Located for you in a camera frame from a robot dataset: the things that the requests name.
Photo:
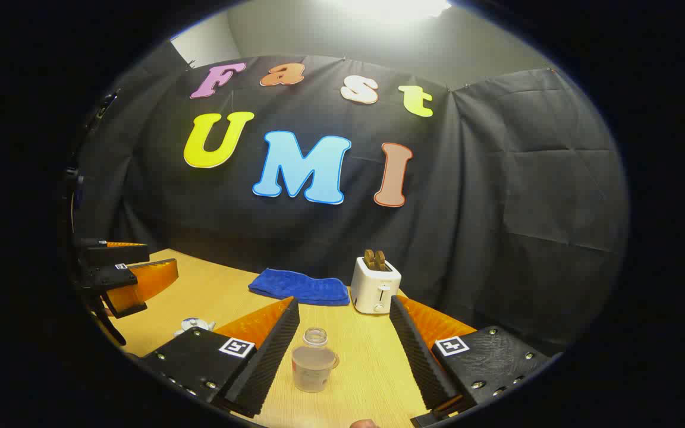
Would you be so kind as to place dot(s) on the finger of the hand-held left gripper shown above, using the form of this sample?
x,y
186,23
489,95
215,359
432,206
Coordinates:
x,y
140,279
110,252

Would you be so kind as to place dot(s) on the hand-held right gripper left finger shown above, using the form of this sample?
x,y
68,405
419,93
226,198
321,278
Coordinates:
x,y
274,356

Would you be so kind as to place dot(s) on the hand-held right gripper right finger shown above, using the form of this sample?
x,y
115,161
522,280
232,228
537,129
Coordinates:
x,y
417,356

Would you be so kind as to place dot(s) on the clear water bottle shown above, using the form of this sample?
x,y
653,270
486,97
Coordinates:
x,y
314,365

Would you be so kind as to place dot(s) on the white teacup lid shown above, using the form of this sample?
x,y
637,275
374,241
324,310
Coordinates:
x,y
197,321

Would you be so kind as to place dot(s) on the white teacup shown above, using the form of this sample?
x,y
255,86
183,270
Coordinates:
x,y
195,328

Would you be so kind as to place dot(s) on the blue towel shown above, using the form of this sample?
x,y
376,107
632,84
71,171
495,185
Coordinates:
x,y
298,287

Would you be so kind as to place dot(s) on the white toaster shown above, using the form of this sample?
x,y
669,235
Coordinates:
x,y
374,288

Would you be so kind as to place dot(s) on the brown toast slice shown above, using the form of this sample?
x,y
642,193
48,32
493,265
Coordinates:
x,y
369,260
381,260

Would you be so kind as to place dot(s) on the black backdrop cloth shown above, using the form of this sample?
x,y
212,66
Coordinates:
x,y
497,208

